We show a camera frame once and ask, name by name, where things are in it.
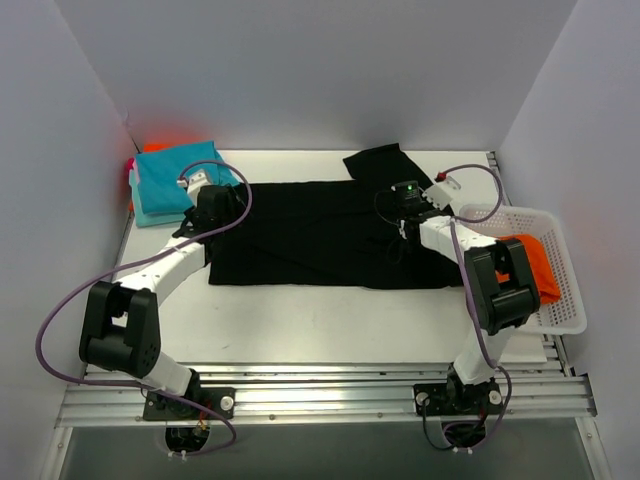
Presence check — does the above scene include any black t-shirt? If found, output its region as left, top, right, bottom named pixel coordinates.
left=208, top=144, right=462, bottom=290

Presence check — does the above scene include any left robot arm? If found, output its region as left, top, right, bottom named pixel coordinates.
left=79, top=185, right=246, bottom=419

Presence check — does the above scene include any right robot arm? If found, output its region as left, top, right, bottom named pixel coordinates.
left=373, top=178, right=540, bottom=413

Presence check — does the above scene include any folded light teal t-shirt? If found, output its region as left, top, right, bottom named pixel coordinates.
left=131, top=189, right=184, bottom=228

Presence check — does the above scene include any folded orange t-shirt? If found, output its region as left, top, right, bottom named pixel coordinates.
left=143, top=143, right=170, bottom=153

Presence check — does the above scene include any folded pink t-shirt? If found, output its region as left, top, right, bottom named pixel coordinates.
left=125, top=157, right=139, bottom=191

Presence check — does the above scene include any orange t-shirt in basket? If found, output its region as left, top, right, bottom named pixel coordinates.
left=500, top=234, right=561, bottom=305

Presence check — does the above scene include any white plastic basket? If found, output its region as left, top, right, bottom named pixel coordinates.
left=460, top=204, right=587, bottom=335

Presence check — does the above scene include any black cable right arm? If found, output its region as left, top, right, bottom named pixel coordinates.
left=373, top=187, right=416, bottom=266

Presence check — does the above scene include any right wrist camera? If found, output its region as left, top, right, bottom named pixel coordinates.
left=421, top=172, right=462, bottom=211

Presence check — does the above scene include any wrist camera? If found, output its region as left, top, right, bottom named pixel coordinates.
left=421, top=172, right=462, bottom=211
left=177, top=169, right=213, bottom=204

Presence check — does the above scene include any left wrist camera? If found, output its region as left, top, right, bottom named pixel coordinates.
left=177, top=169, right=213, bottom=204

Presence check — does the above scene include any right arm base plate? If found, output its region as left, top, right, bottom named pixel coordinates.
left=412, top=381, right=504, bottom=417

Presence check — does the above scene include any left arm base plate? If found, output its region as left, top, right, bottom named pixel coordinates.
left=142, top=387, right=236, bottom=422

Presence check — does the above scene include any aluminium rail frame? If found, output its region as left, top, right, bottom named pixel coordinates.
left=56, top=360, right=597, bottom=427

